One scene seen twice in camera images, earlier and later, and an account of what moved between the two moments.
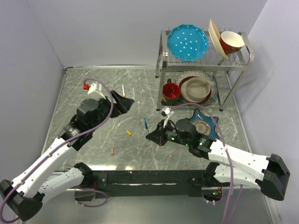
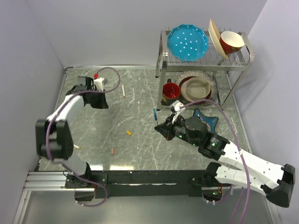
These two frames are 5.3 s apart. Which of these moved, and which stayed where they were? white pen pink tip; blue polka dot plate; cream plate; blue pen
Moved: blue pen
Stayed: white pen pink tip; cream plate; blue polka dot plate
